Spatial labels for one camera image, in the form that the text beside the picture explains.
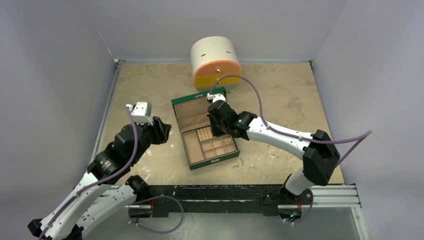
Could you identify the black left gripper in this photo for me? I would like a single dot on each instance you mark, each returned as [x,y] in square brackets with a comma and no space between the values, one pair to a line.
[160,129]

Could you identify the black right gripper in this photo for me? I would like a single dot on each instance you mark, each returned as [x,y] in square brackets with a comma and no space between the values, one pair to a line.
[215,120]

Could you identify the green jewelry tray insert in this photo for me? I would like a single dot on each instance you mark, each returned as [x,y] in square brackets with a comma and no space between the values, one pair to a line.
[203,149]

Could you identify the small silver earring pair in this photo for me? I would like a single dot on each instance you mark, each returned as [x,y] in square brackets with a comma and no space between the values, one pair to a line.
[240,163]

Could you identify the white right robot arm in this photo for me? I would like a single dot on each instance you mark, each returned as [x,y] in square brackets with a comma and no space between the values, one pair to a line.
[318,155]

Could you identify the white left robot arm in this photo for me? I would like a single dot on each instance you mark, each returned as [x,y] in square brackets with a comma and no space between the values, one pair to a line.
[92,200]

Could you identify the green jewelry box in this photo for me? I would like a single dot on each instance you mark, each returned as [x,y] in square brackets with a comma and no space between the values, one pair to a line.
[191,112]

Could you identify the white drawer cabinet orange yellow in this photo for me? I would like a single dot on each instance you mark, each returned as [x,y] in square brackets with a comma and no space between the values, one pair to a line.
[212,58]

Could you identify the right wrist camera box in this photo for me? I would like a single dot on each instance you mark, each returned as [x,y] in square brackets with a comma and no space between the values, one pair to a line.
[212,98]

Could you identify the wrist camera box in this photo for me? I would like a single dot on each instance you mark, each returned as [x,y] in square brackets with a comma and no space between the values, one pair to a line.
[212,98]
[141,112]

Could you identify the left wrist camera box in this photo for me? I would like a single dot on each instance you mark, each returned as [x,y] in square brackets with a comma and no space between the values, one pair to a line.
[141,112]

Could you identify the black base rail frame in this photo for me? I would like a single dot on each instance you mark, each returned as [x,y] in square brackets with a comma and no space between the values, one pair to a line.
[266,199]

